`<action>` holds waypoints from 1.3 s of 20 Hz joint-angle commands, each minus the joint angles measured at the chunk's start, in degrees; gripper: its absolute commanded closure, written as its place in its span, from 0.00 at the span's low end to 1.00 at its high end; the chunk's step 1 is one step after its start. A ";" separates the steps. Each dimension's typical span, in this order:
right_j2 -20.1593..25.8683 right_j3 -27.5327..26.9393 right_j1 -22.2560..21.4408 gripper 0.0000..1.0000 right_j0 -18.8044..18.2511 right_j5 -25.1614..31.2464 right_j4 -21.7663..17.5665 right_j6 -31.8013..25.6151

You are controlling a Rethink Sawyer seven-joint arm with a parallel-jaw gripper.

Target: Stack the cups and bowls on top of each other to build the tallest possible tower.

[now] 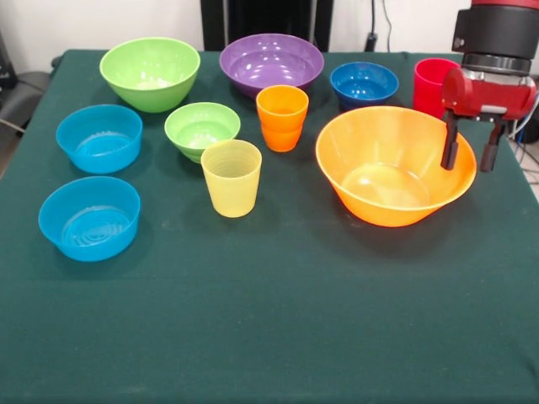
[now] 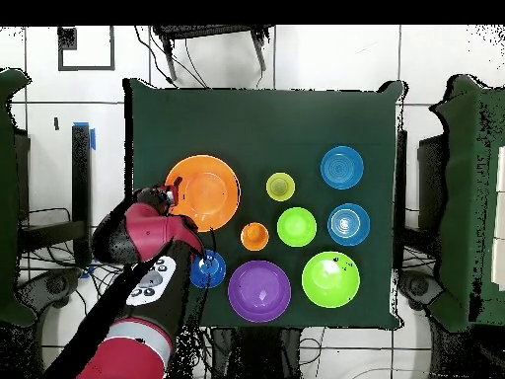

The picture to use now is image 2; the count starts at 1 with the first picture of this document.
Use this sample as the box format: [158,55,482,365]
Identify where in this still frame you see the large green bowl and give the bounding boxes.
[301,251,361,309]

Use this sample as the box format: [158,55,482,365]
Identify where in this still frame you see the orange cup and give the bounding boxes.
[240,221,270,253]

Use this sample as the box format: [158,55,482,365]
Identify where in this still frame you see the black square floor frame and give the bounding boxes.
[57,25,116,72]

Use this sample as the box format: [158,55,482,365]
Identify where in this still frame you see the purple bowl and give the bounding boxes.
[227,260,292,324]

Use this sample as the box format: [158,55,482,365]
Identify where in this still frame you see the white boxes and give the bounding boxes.
[490,145,505,291]

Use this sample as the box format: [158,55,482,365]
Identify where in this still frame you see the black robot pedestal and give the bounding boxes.
[208,326,301,379]

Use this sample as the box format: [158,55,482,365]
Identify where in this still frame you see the dark green tablecloth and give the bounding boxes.
[120,78,407,330]

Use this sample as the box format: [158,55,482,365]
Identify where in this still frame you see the bundle of floor cables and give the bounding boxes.
[23,206,210,379]

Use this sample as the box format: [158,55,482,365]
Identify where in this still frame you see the small green bowl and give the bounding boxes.
[276,206,318,249]

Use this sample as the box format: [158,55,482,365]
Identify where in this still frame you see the blue tape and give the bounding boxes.
[72,121,97,151]

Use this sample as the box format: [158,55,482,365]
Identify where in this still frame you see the dark blue bowl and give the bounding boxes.
[189,249,228,290]

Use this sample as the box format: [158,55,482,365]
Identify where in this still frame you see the large orange bowl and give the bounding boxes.
[164,154,242,233]

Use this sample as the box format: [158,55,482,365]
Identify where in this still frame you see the light blue bowl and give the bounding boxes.
[320,145,365,190]
[326,202,372,247]

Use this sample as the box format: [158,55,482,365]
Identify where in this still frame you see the green cloth side table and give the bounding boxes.
[0,68,36,327]
[429,74,505,333]

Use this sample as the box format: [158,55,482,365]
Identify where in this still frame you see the yellow cup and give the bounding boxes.
[265,172,296,203]

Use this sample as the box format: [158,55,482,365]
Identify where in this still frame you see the black stool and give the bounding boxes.
[151,25,275,82]

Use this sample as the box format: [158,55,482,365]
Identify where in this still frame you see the black metal stand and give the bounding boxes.
[17,123,94,267]
[395,129,449,273]

